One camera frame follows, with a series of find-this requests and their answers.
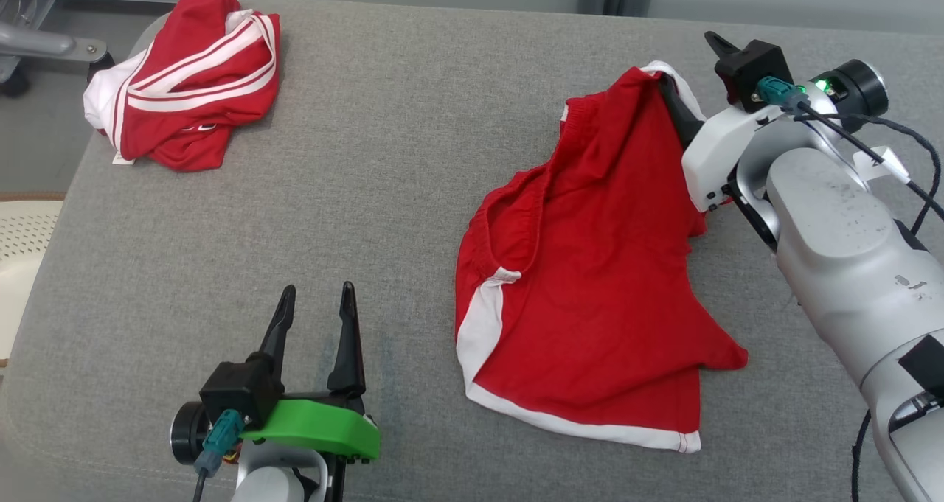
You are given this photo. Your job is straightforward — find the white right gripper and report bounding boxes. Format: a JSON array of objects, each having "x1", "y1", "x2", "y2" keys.
[{"x1": 658, "y1": 30, "x2": 890, "y2": 212}]

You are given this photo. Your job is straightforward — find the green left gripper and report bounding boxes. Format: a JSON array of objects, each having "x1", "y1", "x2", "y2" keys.
[{"x1": 170, "y1": 281, "x2": 381, "y2": 466}]

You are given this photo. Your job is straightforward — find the red shorts white trim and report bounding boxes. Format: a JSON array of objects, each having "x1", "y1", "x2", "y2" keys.
[{"x1": 455, "y1": 61, "x2": 749, "y2": 454}]

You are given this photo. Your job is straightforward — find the red basketball jersey white stripes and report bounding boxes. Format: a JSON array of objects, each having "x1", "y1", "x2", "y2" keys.
[{"x1": 83, "y1": 0, "x2": 282, "y2": 172}]

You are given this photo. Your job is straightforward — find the white perforated plastic chair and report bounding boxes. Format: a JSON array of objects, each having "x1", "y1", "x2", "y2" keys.
[{"x1": 0, "y1": 192, "x2": 66, "y2": 370}]

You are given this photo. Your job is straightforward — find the grey metal stand leg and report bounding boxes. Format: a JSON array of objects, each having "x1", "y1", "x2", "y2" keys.
[{"x1": 0, "y1": 0, "x2": 108, "y2": 64}]

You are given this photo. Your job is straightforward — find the teal right cable plug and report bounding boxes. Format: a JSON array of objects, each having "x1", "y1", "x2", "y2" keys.
[{"x1": 756, "y1": 76, "x2": 811, "y2": 112}]

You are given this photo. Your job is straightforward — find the teal cable plug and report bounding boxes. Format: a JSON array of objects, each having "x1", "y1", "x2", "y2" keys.
[
  {"x1": 756, "y1": 76, "x2": 811, "y2": 112},
  {"x1": 195, "y1": 408, "x2": 246, "y2": 478}
]

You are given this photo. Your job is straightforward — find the teal left cable plug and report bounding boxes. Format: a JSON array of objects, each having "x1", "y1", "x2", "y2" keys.
[{"x1": 195, "y1": 408, "x2": 246, "y2": 478}]

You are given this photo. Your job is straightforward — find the thin black right camera cable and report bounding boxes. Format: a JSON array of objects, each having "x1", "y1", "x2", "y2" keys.
[{"x1": 793, "y1": 98, "x2": 944, "y2": 219}]

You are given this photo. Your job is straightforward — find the white right cable label tag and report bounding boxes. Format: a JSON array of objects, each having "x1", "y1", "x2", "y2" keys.
[{"x1": 855, "y1": 147, "x2": 912, "y2": 186}]

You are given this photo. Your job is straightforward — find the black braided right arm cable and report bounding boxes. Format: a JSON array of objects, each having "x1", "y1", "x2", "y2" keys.
[{"x1": 837, "y1": 114, "x2": 943, "y2": 236}]

